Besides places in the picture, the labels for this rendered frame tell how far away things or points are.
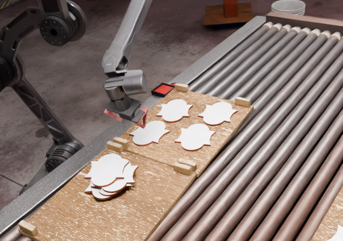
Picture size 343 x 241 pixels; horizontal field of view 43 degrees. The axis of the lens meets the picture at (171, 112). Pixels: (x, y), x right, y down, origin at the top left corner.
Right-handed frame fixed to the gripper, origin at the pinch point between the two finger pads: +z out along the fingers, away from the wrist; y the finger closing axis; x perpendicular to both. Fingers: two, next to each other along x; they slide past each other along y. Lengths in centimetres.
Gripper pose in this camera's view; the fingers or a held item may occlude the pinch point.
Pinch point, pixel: (131, 122)
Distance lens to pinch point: 145.3
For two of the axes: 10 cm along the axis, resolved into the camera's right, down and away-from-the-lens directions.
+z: 2.5, 6.2, 7.4
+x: 4.9, -7.4, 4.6
